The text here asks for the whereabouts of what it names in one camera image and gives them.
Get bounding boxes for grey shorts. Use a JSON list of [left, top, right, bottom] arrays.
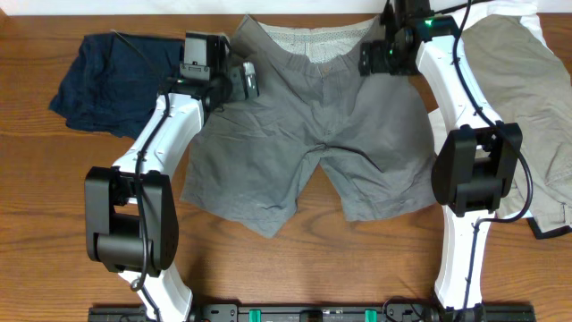
[[181, 17, 434, 238]]

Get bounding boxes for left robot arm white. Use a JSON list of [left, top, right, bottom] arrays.
[[84, 32, 259, 321]]

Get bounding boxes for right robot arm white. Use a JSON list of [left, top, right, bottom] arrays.
[[358, 1, 523, 321]]

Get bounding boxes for white garment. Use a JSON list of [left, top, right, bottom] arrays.
[[428, 0, 551, 154]]

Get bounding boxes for navy blue folded garment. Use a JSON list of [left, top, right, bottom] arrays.
[[48, 32, 183, 140]]

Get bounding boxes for khaki shorts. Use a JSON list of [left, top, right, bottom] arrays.
[[462, 15, 571, 239]]

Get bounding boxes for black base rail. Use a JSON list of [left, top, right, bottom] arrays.
[[87, 302, 537, 322]]

